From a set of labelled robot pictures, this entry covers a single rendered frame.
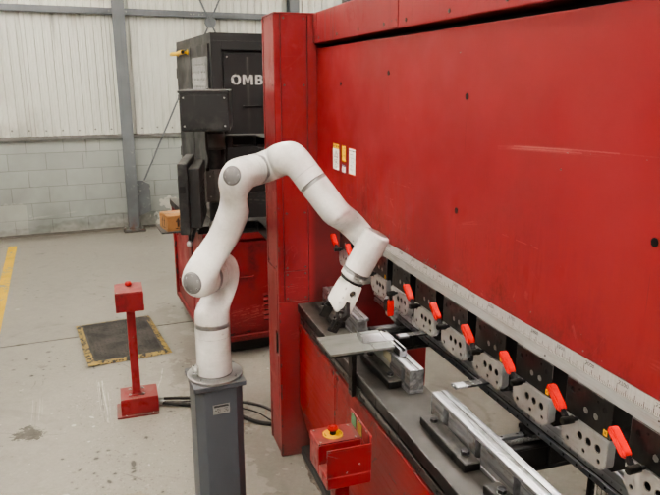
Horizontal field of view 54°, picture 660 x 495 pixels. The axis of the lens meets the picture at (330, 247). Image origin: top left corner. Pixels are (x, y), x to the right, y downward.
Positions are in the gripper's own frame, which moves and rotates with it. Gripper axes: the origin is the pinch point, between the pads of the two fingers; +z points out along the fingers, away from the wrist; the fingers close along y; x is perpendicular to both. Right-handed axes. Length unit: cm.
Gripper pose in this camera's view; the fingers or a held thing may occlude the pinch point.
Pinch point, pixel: (328, 321)
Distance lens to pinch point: 200.7
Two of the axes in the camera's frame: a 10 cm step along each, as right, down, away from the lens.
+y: -2.8, -3.9, 8.8
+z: -4.6, 8.6, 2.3
